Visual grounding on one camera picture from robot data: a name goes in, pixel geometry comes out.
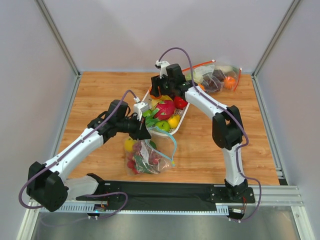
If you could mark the green fake apple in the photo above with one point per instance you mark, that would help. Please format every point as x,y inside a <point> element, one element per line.
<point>163,125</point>

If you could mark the red zip top bag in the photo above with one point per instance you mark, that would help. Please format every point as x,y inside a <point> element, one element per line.
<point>210,66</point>

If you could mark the yellow fake bananas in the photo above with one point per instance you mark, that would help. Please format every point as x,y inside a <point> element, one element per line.
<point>154,102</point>

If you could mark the pink fake grape bunch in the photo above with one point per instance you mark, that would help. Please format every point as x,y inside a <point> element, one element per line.
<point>146,154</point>

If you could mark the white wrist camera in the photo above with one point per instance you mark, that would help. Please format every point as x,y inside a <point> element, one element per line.
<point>162,66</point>
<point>140,107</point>

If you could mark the aluminium frame rail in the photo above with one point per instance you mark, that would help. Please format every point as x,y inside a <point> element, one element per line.
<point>66,72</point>
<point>273,81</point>

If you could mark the bagged dark grapes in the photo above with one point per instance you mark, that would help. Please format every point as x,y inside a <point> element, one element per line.
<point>213,82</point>

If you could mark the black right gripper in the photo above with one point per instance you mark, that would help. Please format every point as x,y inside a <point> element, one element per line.
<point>156,85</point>

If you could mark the yellow fake lemon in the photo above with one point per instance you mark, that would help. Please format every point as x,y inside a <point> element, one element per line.
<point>174,121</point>

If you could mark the white perforated plastic basket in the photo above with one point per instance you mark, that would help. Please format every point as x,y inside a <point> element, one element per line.
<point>182,114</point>

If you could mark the blue zip top bag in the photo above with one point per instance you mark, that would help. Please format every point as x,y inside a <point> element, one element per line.
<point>166,147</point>

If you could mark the red fake apple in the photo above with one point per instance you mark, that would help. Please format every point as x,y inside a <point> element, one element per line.
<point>180,103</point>

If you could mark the aluminium frame rail left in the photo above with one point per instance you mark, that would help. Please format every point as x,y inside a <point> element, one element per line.
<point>66,72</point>

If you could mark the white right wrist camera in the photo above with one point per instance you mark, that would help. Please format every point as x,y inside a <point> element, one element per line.
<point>162,66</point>

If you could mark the orange fake orange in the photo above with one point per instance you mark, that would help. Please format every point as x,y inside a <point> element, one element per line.
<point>155,97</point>

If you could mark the pink fake dragon fruit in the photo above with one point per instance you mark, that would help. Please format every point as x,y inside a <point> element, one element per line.
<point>162,111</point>

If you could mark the orange in red bag back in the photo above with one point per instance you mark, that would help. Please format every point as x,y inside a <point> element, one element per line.
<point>229,83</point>

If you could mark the aluminium frame rail right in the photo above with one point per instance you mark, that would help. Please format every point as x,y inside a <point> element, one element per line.
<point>273,81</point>

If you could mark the fake lychee bunch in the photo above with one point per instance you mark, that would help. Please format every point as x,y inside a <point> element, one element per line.
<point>130,163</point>

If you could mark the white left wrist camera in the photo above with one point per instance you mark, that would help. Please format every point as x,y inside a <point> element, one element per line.
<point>140,107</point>

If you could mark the green marked fake fruit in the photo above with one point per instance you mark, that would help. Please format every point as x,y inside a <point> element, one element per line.
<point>147,113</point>

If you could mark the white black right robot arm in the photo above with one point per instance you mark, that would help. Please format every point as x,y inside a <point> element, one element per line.
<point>227,129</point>

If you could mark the pale green fake cabbage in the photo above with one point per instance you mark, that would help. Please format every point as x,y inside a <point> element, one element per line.
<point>197,77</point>

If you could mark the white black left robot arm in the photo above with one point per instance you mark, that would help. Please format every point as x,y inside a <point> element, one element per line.
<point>49,183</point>

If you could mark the white slotted cable duct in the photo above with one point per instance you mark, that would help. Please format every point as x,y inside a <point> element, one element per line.
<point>92,207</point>

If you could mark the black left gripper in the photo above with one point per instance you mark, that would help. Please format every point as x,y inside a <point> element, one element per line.
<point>141,130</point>

